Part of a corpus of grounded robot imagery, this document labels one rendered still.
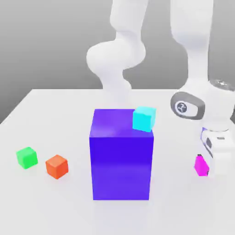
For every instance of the small orange cube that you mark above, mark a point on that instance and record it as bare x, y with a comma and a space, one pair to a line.
57, 167

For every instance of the small cyan cube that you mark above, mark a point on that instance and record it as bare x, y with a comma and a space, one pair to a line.
143, 119

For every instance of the small green cube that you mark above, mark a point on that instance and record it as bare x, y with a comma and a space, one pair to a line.
27, 157

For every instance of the small magenta cube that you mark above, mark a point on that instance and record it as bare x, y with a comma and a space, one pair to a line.
201, 166

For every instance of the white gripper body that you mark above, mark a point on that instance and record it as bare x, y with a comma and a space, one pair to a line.
222, 161

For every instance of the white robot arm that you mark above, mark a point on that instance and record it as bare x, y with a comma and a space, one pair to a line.
117, 55

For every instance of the large blue box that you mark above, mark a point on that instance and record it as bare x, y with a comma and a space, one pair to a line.
120, 161

